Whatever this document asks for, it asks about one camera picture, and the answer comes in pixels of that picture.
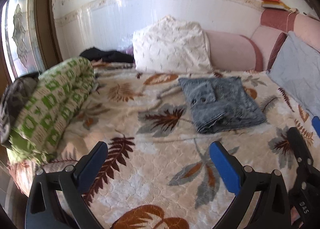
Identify blue denim pants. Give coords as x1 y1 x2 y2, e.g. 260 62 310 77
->
178 77 266 134

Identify light blue pillow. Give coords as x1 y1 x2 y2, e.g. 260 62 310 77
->
267 31 319 117

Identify green checkered rolled quilt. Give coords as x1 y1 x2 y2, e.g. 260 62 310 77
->
7 57 94 164

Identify pink padded headboard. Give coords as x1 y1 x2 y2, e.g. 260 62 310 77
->
206 9 319 72

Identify cream leaf-print fleece blanket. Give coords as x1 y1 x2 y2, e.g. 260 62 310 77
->
7 60 320 229

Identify dark grey cloth bundle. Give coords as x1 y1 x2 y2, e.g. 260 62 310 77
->
1 72 41 149

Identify orange brush on headboard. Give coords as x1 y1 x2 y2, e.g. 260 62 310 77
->
261 0 291 11

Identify black cloth on bed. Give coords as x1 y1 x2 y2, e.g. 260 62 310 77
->
80 47 134 64

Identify white patterned pillow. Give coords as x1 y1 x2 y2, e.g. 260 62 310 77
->
132 15 213 73

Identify brown wooden window frame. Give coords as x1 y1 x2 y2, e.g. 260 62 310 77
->
1 0 62 86

